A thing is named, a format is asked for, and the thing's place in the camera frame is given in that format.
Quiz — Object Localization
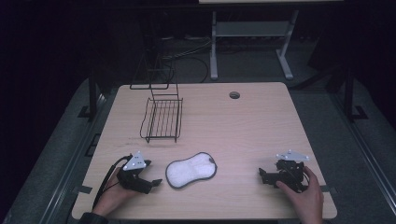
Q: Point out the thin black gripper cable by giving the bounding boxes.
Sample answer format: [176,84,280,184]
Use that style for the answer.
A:
[290,166,311,193]

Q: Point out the white sponge pad black edge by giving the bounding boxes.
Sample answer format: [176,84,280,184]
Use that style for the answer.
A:
[164,151,219,190]

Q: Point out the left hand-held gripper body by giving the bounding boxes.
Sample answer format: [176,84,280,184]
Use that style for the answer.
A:
[117,150,154,195]

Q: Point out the black metal stand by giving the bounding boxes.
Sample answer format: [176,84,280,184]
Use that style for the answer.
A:
[78,69,101,119]
[342,66,369,122]

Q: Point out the person's right hand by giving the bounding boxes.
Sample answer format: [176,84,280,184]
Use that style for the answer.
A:
[276,165,325,224]

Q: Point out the white metal desk frame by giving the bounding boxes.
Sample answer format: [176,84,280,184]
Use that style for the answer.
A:
[209,8,300,81]

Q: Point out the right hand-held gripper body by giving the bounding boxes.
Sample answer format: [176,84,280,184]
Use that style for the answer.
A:
[263,149,311,193]

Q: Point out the black floor cables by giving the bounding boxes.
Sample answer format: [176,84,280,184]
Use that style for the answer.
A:
[161,35,214,84]

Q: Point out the black wire rack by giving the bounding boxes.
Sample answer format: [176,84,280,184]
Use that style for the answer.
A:
[129,50,184,145]

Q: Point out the person's left hand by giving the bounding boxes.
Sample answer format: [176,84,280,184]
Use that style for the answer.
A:
[92,167,140,217]

